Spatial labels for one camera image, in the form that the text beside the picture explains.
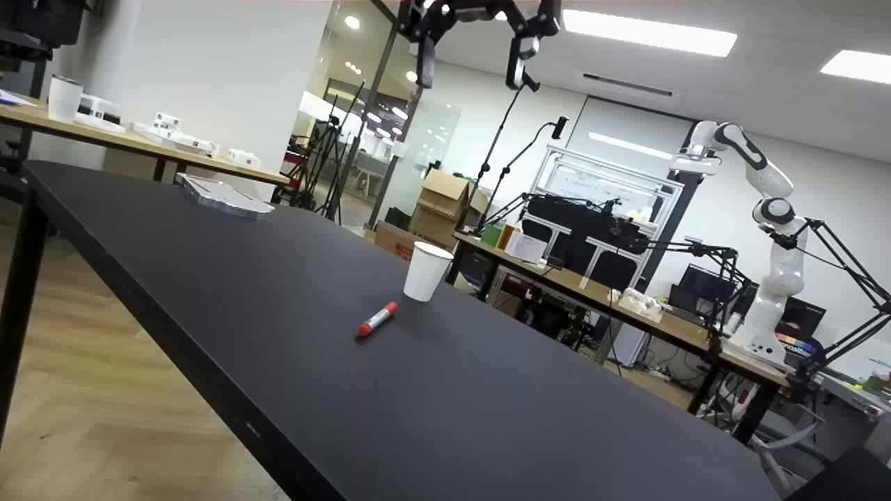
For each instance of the black robotic gripper body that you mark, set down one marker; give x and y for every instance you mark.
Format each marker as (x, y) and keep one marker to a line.
(482, 9)

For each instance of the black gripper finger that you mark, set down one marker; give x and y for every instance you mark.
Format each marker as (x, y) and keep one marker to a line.
(428, 59)
(522, 56)

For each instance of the red and white marker pen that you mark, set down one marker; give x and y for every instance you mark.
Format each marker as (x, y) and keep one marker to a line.
(378, 320)

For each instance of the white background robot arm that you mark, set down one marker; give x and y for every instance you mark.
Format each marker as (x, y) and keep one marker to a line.
(777, 233)

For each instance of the black jointed lamp arm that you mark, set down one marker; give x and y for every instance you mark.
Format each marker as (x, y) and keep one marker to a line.
(851, 280)

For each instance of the white paper cup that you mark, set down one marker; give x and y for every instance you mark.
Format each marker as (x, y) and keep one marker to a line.
(428, 274)

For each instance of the black microphone boom stand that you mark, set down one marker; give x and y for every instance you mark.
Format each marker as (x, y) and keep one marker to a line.
(501, 158)

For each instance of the rectangular ceiling light panel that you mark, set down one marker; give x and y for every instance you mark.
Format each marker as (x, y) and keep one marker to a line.
(649, 35)
(858, 68)

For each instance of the open cardboard box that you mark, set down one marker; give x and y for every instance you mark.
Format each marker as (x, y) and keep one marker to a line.
(450, 194)

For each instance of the plain cardboard box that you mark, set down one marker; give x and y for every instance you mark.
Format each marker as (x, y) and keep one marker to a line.
(436, 227)

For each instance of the cardboard box with red label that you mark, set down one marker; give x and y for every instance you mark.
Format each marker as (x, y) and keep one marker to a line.
(393, 241)

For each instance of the white flat device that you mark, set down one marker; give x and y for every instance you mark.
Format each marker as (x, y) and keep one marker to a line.
(177, 134)

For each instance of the wooden desk with black legs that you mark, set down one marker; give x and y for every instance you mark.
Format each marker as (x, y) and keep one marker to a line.
(613, 302)

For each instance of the light wooden side table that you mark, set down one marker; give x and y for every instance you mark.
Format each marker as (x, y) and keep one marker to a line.
(139, 142)

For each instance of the black computer monitor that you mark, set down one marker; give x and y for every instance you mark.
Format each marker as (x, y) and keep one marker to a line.
(710, 293)

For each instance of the small white box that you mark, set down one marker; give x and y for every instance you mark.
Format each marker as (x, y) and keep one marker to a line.
(102, 109)

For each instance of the white plastic container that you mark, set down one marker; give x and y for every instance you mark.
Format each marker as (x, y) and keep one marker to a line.
(66, 98)

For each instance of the black camera tripod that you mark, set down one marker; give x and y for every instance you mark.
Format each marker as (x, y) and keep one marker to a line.
(323, 158)

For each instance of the white metal frame rack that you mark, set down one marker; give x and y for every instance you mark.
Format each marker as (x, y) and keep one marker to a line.
(613, 176)

